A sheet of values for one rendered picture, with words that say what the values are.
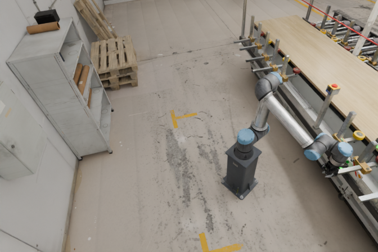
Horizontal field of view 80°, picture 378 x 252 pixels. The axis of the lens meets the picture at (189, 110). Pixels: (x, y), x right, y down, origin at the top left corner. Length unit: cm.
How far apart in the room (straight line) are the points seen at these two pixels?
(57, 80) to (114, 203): 147
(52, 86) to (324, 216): 304
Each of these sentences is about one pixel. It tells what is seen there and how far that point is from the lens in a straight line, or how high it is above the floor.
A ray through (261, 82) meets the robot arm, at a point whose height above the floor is 144.
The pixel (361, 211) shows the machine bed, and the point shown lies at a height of 17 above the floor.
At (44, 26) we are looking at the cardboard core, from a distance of 292.
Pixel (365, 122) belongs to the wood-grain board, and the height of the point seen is 90.
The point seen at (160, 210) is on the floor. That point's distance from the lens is 274.
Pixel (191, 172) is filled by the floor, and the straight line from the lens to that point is 290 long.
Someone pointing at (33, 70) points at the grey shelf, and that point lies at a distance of 258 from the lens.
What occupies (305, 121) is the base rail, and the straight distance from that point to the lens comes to 262.
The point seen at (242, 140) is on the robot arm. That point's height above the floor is 85.
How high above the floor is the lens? 249
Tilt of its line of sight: 44 degrees down
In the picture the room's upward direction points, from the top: 7 degrees counter-clockwise
